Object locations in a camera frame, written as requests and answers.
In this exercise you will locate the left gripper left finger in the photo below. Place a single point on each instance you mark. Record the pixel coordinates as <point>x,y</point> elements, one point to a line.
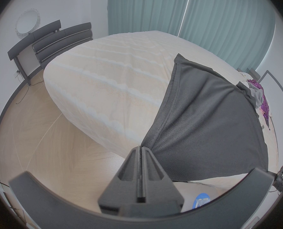
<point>122,187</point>

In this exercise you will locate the purple satin garment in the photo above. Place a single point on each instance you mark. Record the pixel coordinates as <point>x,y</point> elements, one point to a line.
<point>265,106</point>

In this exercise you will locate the blue-green curtain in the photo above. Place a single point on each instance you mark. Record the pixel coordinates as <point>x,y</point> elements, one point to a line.
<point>227,23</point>
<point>146,8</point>

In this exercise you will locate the round white-framed mirror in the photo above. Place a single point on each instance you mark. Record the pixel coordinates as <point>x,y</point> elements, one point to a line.
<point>27,21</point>

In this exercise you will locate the bed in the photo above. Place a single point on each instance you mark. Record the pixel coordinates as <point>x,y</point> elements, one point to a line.
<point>108,80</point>

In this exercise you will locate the white printed pillow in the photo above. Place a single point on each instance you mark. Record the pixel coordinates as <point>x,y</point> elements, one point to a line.
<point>245,76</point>

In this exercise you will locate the grey bedside table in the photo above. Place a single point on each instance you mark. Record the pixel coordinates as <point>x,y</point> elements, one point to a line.
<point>253,73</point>

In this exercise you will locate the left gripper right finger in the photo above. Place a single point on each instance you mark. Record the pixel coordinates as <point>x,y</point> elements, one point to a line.
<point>160,187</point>

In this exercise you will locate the black top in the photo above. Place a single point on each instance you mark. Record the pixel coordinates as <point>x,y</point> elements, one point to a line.
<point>203,127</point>

